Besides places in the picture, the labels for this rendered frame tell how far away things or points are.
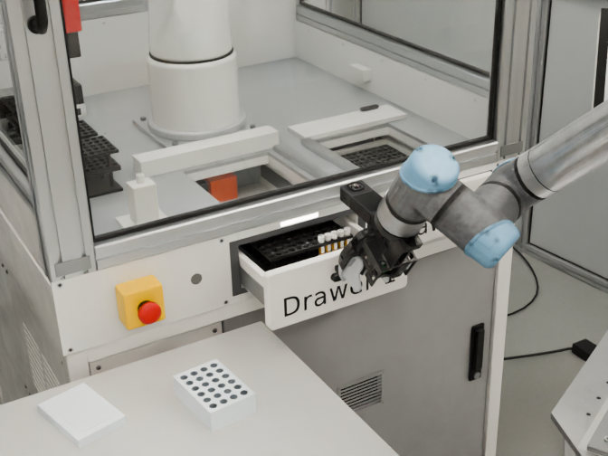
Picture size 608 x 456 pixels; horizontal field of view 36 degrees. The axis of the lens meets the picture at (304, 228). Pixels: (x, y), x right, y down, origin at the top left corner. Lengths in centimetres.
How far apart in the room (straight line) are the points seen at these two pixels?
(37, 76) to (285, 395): 64
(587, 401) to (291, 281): 52
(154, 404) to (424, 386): 78
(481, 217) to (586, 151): 17
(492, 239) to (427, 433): 100
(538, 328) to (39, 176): 207
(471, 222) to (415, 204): 8
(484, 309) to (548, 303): 120
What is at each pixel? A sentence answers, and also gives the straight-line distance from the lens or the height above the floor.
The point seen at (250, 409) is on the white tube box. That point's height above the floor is 77.
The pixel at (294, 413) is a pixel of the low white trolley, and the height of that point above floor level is 76.
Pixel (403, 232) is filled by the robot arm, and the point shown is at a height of 107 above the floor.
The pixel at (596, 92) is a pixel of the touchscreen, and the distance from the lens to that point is 214.
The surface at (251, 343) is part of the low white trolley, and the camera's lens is 173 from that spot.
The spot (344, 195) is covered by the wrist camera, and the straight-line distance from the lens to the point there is 154.
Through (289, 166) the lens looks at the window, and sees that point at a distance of 173.
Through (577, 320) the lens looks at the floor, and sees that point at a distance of 330.
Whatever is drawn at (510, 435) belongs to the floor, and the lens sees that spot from 276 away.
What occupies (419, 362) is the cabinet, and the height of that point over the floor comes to 50.
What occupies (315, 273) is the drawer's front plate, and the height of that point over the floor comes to 91.
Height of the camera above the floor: 171
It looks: 27 degrees down
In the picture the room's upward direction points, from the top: 2 degrees counter-clockwise
